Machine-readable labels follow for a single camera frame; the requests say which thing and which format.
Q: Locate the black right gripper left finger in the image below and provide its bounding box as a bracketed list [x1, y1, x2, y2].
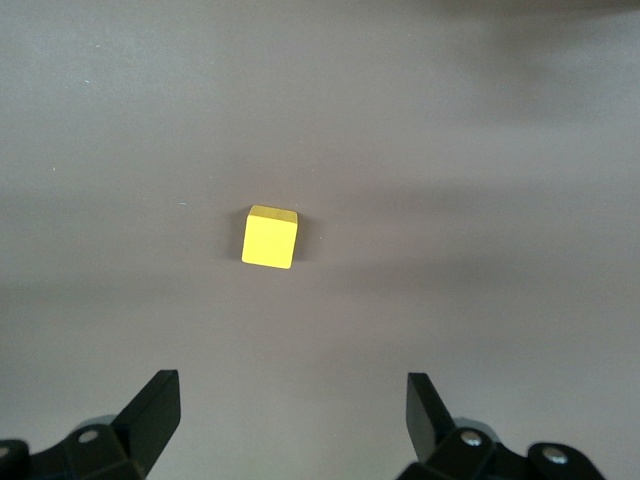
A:
[0, 369, 180, 480]

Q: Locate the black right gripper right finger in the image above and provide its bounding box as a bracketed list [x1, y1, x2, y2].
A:
[399, 372, 609, 480]

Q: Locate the yellow wooden block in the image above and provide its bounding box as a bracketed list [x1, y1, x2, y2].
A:
[240, 204, 300, 272]

